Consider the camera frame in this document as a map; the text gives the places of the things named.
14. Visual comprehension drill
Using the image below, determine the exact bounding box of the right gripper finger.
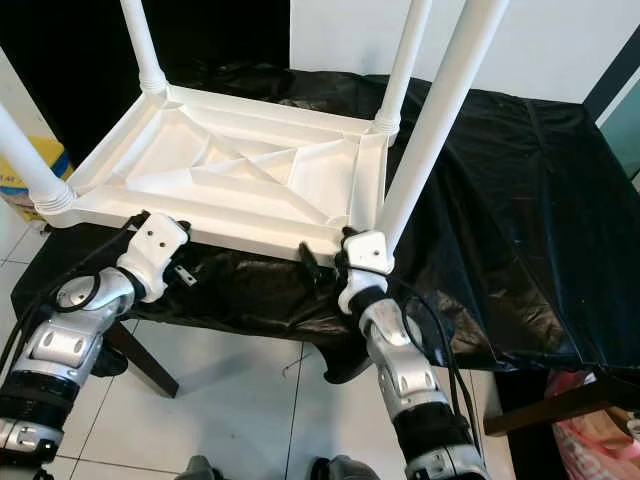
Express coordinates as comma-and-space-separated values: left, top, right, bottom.
298, 243, 329, 286

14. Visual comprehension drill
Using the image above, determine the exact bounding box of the white plastic children table top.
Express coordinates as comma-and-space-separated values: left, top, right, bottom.
45, 85, 391, 266

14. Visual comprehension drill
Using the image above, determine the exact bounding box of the white plastic table leg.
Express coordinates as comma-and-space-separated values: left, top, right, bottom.
375, 0, 511, 249
0, 105, 76, 213
120, 0, 169, 96
372, 0, 433, 136

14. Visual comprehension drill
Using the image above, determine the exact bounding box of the black plastic table cover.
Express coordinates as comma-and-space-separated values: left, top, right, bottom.
10, 65, 640, 381

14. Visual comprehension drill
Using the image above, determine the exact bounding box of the yellow bin with blue band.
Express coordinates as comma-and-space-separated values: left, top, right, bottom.
0, 138, 73, 223

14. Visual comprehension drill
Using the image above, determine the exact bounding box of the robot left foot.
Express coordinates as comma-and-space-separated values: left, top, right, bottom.
185, 455, 226, 480

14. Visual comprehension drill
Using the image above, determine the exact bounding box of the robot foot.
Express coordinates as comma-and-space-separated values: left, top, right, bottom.
310, 455, 381, 480
185, 455, 226, 480

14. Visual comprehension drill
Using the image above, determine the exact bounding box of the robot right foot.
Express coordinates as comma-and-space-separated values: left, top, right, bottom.
310, 455, 381, 480

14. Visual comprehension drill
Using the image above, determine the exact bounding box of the black door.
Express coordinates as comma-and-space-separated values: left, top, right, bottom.
0, 0, 291, 171

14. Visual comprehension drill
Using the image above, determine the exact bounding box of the pink plastic bag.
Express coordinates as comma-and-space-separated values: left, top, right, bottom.
545, 370, 640, 480

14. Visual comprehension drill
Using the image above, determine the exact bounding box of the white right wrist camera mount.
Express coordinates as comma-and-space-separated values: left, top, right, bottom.
338, 230, 396, 313

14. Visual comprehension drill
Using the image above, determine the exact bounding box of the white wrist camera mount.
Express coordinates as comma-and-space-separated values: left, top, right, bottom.
338, 230, 396, 313
125, 212, 191, 303

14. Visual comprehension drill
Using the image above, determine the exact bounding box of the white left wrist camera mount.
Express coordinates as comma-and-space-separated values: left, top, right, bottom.
125, 212, 191, 303

